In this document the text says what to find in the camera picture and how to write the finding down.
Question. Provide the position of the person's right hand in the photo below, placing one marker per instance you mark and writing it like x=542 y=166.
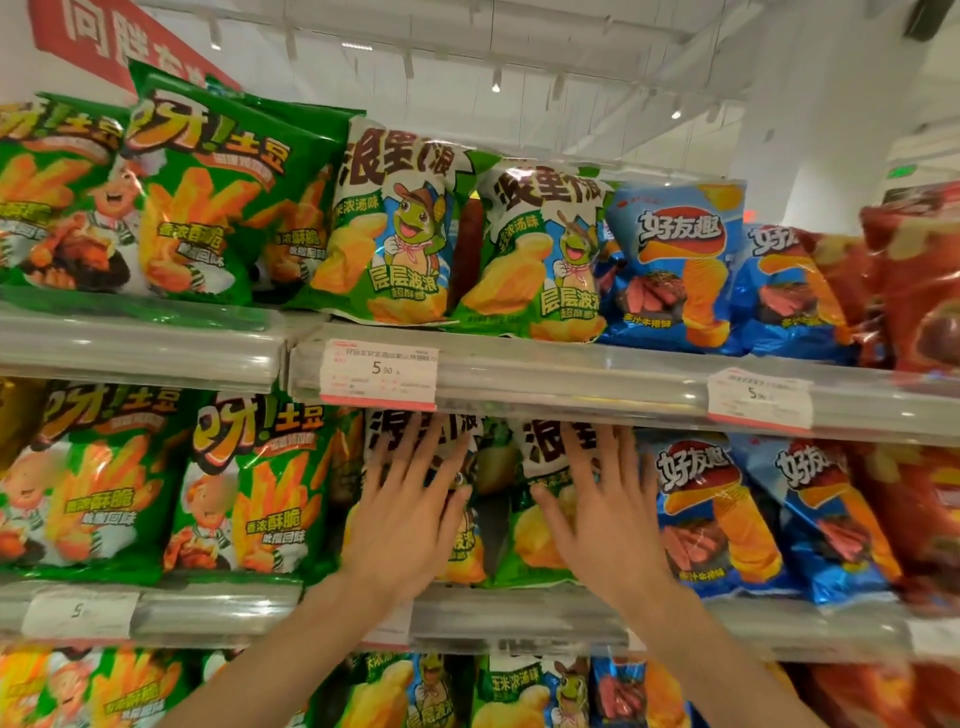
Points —
x=611 y=532

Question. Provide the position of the person's left hand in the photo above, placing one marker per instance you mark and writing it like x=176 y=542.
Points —
x=401 y=532

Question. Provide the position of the blue steak-print chips bag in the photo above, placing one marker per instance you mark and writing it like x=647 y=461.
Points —
x=832 y=525
x=712 y=525

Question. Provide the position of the grey metal store shelf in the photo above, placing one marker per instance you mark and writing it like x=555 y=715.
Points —
x=562 y=375

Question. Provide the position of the frog chip bags group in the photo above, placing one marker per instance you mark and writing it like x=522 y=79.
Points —
x=397 y=247

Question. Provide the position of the green potato stick bag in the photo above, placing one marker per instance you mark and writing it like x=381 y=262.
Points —
x=90 y=510

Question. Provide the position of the green chip bags group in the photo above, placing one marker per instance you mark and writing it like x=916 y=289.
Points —
x=210 y=225

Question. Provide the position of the maroon chip bags group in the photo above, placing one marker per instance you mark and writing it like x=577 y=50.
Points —
x=915 y=300

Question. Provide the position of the person's right forearm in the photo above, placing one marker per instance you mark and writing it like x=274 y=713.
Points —
x=712 y=667

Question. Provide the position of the person's left forearm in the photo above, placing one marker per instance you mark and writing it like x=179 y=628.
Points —
x=285 y=660

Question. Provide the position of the white price label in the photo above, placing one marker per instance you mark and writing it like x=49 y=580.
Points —
x=391 y=628
x=936 y=639
x=79 y=615
x=760 y=401
x=379 y=375

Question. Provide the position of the red white aisle sign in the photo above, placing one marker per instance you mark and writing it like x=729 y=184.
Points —
x=922 y=196

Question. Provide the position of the green exit sign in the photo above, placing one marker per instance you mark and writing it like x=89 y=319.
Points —
x=901 y=172

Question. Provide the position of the red hanging banner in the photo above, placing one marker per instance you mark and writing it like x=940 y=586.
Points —
x=112 y=37

